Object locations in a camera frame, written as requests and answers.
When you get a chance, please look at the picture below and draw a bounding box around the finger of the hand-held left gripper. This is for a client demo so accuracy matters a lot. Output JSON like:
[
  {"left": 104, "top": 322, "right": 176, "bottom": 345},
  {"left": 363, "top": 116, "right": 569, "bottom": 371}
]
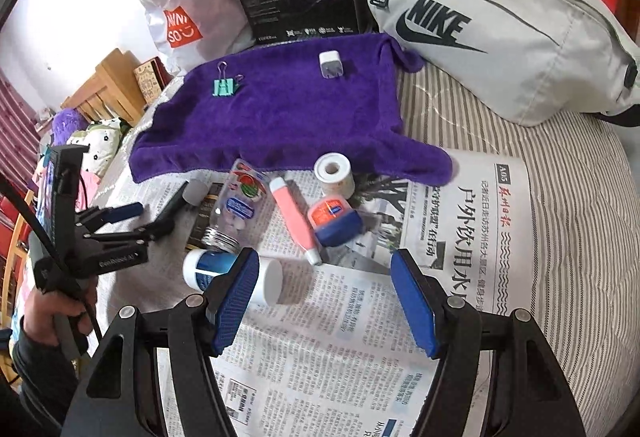
[
  {"left": 75, "top": 202, "right": 147, "bottom": 236},
  {"left": 84, "top": 216, "right": 177, "bottom": 247}
]

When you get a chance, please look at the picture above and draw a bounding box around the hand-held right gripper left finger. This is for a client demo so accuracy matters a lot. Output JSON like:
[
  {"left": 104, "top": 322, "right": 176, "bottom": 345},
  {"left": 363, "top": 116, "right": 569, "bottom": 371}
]
[{"left": 60, "top": 247, "right": 261, "bottom": 437}]

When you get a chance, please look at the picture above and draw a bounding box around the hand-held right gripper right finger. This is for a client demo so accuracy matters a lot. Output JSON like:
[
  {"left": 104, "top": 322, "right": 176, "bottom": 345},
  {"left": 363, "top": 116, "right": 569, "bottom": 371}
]
[{"left": 390, "top": 247, "right": 586, "bottom": 437}]

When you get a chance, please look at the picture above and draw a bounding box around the white and blue cylinder bottle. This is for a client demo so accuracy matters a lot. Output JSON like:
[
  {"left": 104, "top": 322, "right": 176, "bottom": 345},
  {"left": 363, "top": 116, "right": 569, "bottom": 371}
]
[{"left": 182, "top": 248, "right": 284, "bottom": 307}]

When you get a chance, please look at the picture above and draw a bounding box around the dark gold slim box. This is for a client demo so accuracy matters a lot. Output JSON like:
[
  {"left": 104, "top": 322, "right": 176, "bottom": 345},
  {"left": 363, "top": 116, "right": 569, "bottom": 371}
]
[{"left": 185, "top": 183, "right": 226, "bottom": 252}]

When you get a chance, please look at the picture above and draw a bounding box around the black tool with white cap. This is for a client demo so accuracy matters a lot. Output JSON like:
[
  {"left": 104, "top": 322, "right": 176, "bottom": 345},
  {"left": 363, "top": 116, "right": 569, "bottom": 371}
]
[{"left": 156, "top": 180, "right": 209, "bottom": 228}]

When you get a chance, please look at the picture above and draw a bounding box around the clear plastic bottle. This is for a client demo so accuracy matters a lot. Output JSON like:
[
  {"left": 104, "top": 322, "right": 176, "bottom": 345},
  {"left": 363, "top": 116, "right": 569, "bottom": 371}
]
[{"left": 201, "top": 158, "right": 273, "bottom": 254}]

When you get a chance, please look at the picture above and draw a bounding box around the pink tube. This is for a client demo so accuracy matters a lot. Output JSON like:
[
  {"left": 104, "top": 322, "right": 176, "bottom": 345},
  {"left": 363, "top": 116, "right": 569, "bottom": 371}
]
[{"left": 269, "top": 177, "right": 323, "bottom": 266}]

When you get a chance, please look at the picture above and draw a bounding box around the small blue jar orange label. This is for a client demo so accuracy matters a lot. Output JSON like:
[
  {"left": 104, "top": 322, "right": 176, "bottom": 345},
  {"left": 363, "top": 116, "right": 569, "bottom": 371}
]
[{"left": 306, "top": 197, "right": 363, "bottom": 248}]

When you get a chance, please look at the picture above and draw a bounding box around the white tape roll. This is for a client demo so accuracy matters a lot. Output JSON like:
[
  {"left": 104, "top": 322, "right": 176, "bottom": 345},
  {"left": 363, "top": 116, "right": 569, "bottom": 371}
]
[{"left": 313, "top": 153, "right": 356, "bottom": 198}]

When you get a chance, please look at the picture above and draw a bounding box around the person's left forearm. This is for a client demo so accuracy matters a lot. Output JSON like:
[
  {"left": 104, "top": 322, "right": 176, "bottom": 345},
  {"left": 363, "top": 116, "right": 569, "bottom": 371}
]
[{"left": 0, "top": 317, "right": 96, "bottom": 437}]

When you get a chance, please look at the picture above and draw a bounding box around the person's left hand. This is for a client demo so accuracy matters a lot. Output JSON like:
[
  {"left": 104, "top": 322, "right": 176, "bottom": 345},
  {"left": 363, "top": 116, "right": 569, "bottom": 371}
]
[{"left": 21, "top": 286, "right": 99, "bottom": 349}]

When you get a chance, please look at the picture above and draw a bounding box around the pink cloth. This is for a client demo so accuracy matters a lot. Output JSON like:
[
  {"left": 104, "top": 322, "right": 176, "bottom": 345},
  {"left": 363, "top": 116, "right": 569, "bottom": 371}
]
[{"left": 30, "top": 157, "right": 101, "bottom": 213}]

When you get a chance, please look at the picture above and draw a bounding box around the floral white pillow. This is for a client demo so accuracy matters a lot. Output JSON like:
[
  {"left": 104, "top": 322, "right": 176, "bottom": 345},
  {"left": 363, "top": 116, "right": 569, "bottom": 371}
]
[{"left": 65, "top": 117, "right": 132, "bottom": 179}]

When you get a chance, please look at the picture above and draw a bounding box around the newspaper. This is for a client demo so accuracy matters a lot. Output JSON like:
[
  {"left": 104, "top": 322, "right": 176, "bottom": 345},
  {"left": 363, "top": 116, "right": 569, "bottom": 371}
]
[{"left": 100, "top": 152, "right": 533, "bottom": 437}]

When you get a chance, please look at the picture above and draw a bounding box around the purple plush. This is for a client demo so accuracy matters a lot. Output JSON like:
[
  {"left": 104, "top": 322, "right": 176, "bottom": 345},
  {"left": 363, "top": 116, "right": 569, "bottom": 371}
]
[{"left": 50, "top": 110, "right": 83, "bottom": 145}]

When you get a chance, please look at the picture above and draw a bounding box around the wooden furniture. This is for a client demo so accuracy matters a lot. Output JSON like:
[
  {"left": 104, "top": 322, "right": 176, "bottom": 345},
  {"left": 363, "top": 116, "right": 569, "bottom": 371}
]
[{"left": 61, "top": 48, "right": 143, "bottom": 127}]

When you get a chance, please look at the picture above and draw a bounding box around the patterned brown box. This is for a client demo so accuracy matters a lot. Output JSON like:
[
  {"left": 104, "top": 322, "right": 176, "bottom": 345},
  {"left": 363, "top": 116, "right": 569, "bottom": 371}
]
[{"left": 132, "top": 58, "right": 173, "bottom": 105}]

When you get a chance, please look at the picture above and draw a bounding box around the red striped cloth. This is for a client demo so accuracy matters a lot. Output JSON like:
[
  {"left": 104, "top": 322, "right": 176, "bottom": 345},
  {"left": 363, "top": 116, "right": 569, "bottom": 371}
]
[{"left": 0, "top": 67, "right": 43, "bottom": 153}]

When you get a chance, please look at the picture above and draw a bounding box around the green binder clip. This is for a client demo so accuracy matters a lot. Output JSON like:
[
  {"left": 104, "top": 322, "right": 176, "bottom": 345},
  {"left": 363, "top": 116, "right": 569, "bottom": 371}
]
[{"left": 211, "top": 60, "right": 245, "bottom": 98}]

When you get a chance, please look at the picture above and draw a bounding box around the purple towel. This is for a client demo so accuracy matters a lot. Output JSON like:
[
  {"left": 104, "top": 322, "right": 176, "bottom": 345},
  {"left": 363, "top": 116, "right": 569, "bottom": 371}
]
[{"left": 128, "top": 32, "right": 455, "bottom": 184}]

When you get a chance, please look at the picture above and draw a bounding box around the white shopping bag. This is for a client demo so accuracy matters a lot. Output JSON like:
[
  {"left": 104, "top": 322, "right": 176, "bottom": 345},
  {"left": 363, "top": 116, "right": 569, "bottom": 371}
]
[{"left": 129, "top": 0, "right": 256, "bottom": 73}]

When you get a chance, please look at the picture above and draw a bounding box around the white charger plug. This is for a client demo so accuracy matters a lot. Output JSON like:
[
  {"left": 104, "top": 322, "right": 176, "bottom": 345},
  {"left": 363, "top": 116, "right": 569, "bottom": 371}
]
[{"left": 318, "top": 50, "right": 346, "bottom": 80}]

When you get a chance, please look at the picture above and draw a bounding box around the grey waist bag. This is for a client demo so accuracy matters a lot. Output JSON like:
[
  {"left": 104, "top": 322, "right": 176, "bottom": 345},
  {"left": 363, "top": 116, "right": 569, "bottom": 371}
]
[{"left": 355, "top": 0, "right": 640, "bottom": 127}]

